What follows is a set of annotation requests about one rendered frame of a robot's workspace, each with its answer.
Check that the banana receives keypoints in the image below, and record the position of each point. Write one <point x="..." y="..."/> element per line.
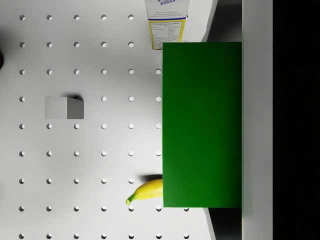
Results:
<point x="147" y="191"/>

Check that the yellow and white box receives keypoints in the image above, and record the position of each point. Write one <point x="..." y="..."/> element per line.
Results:
<point x="166" y="27"/>

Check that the grey cube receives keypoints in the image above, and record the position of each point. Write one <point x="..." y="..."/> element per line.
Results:
<point x="62" y="108"/>

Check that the green block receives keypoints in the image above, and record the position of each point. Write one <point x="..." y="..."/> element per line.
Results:
<point x="202" y="125"/>

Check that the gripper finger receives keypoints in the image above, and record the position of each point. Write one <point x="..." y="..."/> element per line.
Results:
<point x="228" y="223"/>
<point x="227" y="22"/>

